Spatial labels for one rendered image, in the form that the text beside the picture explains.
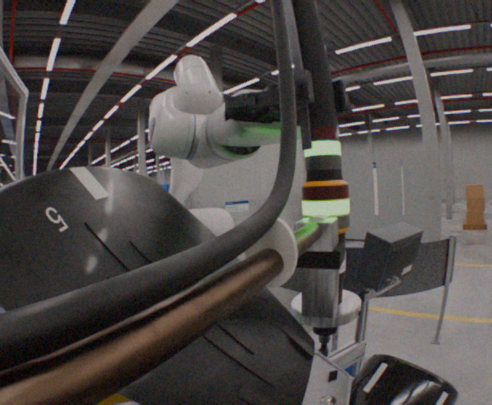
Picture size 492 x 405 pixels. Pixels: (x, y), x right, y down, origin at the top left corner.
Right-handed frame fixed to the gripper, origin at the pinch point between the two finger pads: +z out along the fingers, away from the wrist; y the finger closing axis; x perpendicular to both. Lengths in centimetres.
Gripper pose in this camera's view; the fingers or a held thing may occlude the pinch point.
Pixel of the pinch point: (314, 96)
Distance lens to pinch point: 26.8
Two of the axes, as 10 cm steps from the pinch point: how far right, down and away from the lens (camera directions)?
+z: 4.6, 0.1, -8.9
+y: -8.8, 0.8, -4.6
